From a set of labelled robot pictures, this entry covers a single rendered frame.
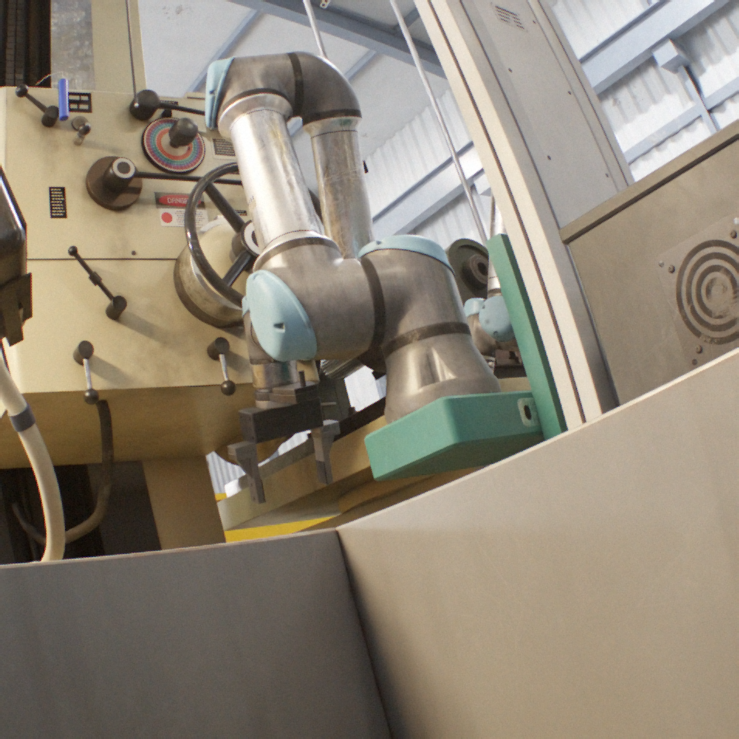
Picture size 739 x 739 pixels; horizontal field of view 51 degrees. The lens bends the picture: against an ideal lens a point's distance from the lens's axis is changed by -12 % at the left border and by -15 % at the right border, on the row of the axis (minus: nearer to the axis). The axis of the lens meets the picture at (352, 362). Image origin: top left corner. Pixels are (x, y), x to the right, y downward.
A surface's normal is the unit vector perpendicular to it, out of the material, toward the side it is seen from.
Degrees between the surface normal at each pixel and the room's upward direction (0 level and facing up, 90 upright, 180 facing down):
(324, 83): 119
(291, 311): 108
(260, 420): 113
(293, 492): 90
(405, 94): 169
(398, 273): 81
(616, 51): 90
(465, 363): 72
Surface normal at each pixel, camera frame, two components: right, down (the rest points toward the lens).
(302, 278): 0.04, -0.56
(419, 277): 0.21, -0.32
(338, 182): -0.13, 0.11
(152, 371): 0.55, -0.36
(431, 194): -0.80, 0.03
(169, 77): 0.08, 0.92
